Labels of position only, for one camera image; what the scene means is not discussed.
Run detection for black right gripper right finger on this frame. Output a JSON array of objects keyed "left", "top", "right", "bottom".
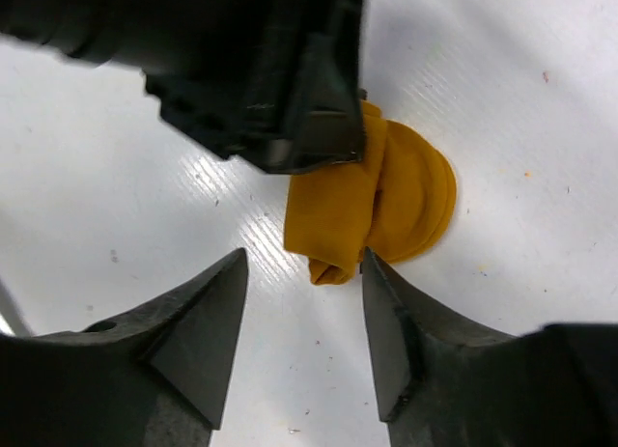
[{"left": 361, "top": 251, "right": 617, "bottom": 446}]

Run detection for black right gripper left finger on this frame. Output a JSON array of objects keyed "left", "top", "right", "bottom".
[{"left": 1, "top": 249, "right": 248, "bottom": 446}]

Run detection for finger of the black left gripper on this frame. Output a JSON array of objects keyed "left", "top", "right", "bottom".
[{"left": 145, "top": 0, "right": 365, "bottom": 175}]

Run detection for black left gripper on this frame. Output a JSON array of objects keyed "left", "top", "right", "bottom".
[{"left": 1, "top": 0, "right": 290, "bottom": 75}]

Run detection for mustard yellow striped-cuff sock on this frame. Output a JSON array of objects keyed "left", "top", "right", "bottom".
[{"left": 283, "top": 100, "right": 457, "bottom": 286}]

